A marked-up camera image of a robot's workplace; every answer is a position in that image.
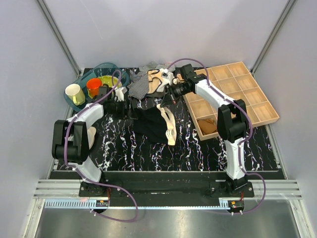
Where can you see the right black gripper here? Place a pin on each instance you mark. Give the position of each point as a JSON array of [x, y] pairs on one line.
[[171, 98]]

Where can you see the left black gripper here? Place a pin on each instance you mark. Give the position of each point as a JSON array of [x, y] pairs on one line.
[[124, 112]]

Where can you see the black underwear beige waistband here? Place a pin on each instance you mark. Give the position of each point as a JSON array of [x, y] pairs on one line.
[[157, 124]]

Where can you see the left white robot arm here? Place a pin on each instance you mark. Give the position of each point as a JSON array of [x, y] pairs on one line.
[[73, 138]]

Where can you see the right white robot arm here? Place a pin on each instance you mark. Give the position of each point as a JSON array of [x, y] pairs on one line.
[[232, 119]]

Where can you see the beige white underwear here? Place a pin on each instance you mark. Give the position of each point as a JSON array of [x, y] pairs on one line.
[[156, 84]]

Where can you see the rolled tan underwear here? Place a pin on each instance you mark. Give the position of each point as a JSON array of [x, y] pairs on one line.
[[207, 126]]

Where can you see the striped grey garment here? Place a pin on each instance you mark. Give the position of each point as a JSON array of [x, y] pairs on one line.
[[139, 85]]

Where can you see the green dotted plate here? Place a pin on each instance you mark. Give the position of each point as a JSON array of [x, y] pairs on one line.
[[107, 81]]

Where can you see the orange mug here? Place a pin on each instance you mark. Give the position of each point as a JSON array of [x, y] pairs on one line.
[[92, 87]]

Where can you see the pale yellow mug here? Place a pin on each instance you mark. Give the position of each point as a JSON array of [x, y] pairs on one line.
[[76, 94]]

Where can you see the wooden compartment tray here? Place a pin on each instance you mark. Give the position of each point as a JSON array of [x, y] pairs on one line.
[[236, 81]]

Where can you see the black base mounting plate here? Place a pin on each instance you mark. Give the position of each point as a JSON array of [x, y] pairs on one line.
[[166, 189]]

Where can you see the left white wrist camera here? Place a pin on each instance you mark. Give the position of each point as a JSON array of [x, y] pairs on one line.
[[120, 94]]

